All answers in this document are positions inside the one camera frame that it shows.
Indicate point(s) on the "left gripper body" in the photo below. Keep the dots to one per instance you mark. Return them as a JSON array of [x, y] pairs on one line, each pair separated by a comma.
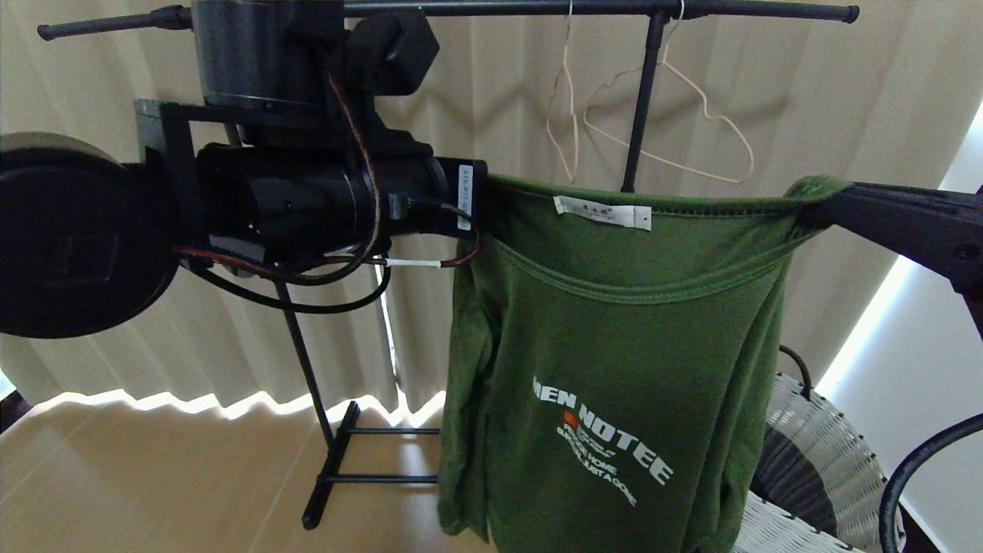
[[307, 200]]

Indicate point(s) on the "green long-sleeved shirt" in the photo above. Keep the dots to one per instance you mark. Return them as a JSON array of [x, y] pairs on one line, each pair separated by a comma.
[[614, 346]]

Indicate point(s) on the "pink clothes hanger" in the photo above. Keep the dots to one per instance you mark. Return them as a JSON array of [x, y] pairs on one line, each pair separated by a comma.
[[573, 115], [726, 123]]

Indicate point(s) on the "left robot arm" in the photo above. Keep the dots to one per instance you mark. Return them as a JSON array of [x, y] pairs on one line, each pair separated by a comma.
[[77, 238]]

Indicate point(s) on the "black clothes rack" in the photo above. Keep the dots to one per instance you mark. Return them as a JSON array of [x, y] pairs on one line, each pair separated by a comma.
[[768, 9]]

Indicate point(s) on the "white laundry basket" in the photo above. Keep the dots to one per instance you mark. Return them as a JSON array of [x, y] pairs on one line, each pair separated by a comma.
[[829, 461]]

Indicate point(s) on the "beige curtain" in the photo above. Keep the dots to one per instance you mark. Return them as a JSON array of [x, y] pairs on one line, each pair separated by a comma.
[[115, 369]]

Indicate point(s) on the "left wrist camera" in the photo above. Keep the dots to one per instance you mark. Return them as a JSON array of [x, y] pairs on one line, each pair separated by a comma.
[[403, 50]]

